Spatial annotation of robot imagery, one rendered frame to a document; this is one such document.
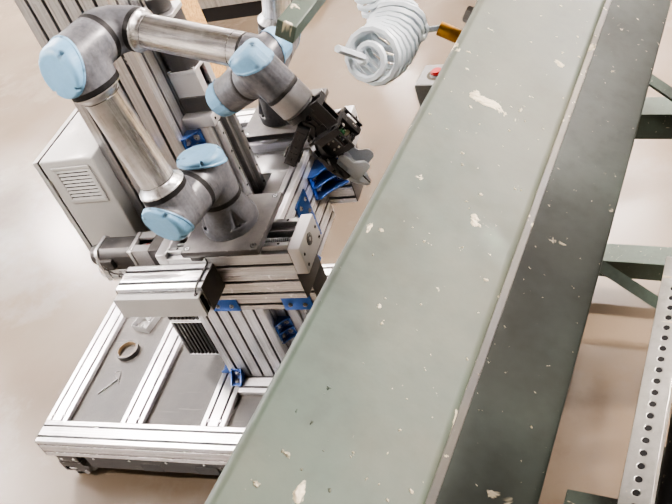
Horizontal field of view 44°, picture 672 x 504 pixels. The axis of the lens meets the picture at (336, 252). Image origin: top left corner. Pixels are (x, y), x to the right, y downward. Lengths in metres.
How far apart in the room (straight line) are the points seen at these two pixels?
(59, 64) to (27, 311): 2.51
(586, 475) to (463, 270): 2.20
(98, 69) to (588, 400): 1.84
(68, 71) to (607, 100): 1.13
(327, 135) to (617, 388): 1.61
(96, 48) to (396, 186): 1.36
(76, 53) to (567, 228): 1.20
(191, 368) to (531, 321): 2.40
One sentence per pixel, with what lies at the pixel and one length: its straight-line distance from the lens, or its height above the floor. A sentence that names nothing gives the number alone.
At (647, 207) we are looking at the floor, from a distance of 3.48.
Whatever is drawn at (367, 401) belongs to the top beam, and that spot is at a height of 1.94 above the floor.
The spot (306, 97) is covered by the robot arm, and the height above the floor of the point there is 1.53.
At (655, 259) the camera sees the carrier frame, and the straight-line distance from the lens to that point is 3.01.
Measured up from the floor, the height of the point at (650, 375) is 1.02.
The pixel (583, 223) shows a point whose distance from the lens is 0.90.
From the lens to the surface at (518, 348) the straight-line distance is 0.77.
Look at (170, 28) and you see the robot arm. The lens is 1.83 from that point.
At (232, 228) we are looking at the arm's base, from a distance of 2.13.
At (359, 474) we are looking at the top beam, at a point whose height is 1.93.
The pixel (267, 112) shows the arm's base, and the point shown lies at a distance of 2.49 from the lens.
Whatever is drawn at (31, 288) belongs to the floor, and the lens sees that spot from 4.34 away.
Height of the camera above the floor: 2.29
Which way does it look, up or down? 39 degrees down
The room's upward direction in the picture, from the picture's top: 22 degrees counter-clockwise
